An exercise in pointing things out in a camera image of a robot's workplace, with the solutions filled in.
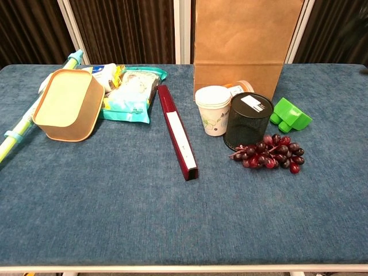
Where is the white paper cup stack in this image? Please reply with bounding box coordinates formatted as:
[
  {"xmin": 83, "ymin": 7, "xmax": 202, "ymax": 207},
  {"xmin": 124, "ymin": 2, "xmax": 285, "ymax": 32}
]
[{"xmin": 194, "ymin": 85, "xmax": 232, "ymax": 137}]

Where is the black mesh pen holder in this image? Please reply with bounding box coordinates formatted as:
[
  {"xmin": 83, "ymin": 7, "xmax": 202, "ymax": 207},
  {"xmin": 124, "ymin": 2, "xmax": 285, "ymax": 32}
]
[{"xmin": 223, "ymin": 91, "xmax": 275, "ymax": 152}]

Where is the clear jar of rubber bands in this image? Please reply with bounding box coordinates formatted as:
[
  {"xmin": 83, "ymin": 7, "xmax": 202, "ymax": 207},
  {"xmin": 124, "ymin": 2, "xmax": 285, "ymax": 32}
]
[{"xmin": 224, "ymin": 80, "xmax": 255, "ymax": 98}]

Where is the red grape bunch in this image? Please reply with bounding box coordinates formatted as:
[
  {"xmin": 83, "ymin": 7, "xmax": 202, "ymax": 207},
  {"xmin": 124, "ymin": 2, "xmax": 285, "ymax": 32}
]
[{"xmin": 228, "ymin": 133, "xmax": 305, "ymax": 174}]

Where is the green toy block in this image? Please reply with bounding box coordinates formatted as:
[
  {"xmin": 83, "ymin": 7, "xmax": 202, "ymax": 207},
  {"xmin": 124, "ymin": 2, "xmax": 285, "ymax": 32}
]
[{"xmin": 269, "ymin": 97, "xmax": 313, "ymax": 133}]

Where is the dark red long box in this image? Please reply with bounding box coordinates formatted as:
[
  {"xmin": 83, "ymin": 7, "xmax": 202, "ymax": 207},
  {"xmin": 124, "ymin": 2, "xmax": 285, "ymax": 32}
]
[{"xmin": 156, "ymin": 84, "xmax": 199, "ymax": 182}]

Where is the teal snack packet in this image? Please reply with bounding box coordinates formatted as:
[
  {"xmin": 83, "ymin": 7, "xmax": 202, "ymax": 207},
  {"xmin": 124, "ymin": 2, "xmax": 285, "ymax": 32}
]
[{"xmin": 99, "ymin": 66, "xmax": 168, "ymax": 124}]

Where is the blue fabric table cover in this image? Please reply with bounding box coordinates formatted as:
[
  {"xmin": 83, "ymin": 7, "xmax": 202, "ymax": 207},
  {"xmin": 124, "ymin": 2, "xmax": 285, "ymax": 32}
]
[{"xmin": 0, "ymin": 63, "xmax": 368, "ymax": 267}]

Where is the white blue carton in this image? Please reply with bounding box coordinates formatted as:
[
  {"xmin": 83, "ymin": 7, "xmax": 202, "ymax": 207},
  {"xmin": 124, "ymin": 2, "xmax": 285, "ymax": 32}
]
[{"xmin": 81, "ymin": 63, "xmax": 118, "ymax": 93}]

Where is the brown paper bag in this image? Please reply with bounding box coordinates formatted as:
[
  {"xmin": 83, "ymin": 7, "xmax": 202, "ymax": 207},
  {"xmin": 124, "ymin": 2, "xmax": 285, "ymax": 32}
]
[{"xmin": 193, "ymin": 0, "xmax": 305, "ymax": 100}]

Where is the tan plastic container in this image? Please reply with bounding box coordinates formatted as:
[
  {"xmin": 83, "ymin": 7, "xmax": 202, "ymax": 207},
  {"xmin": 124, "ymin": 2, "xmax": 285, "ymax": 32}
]
[{"xmin": 32, "ymin": 68, "xmax": 105, "ymax": 143}]

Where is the green teal pump tube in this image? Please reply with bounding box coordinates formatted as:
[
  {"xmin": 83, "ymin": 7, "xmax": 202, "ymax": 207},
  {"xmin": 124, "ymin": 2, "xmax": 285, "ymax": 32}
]
[{"xmin": 0, "ymin": 49, "xmax": 85, "ymax": 164}]

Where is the white metal table frame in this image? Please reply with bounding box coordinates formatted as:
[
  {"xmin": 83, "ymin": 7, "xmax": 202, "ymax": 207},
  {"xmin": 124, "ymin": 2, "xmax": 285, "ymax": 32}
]
[{"xmin": 0, "ymin": 263, "xmax": 368, "ymax": 276}]

